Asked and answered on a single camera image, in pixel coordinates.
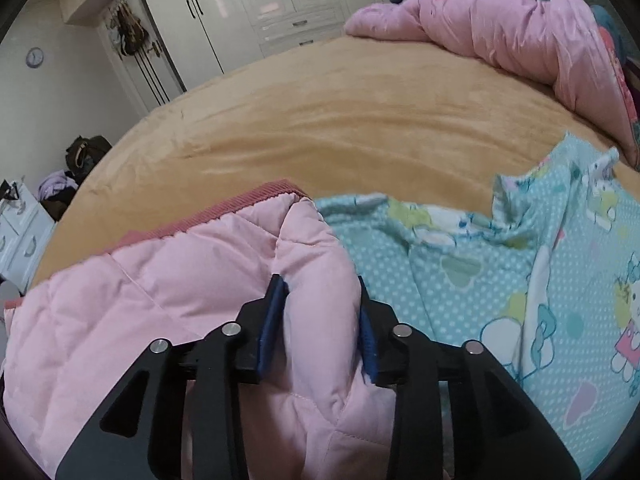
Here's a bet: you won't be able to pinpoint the brown hanging bags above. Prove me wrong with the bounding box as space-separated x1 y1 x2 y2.
106 2 151 57

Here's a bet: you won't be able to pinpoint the dark bag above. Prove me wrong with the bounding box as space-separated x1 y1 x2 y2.
65 135 114 184

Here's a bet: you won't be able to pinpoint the white dresser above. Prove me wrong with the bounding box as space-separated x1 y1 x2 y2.
0 177 57 295

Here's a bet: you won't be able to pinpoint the blue cartoon printed sheet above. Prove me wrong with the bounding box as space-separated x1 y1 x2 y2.
314 131 640 476

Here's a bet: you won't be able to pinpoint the pink quilted jacket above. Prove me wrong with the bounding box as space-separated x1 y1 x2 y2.
0 178 401 480

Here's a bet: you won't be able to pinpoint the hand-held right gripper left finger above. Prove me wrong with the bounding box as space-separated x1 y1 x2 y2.
55 274 292 480

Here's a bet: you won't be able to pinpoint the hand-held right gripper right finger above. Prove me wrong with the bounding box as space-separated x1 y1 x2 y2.
357 275 582 480

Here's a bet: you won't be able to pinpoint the tan bed blanket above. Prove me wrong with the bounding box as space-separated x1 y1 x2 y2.
30 35 621 288

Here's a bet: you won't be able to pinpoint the white door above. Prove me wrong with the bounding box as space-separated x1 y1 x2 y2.
97 0 187 110

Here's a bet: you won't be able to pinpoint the purple clothes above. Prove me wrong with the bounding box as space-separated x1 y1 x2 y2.
39 170 79 202

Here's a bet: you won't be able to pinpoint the white wardrobe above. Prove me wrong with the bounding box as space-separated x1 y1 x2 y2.
132 0 417 92

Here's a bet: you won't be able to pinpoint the pink duvet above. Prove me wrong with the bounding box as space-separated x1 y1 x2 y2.
345 0 640 171

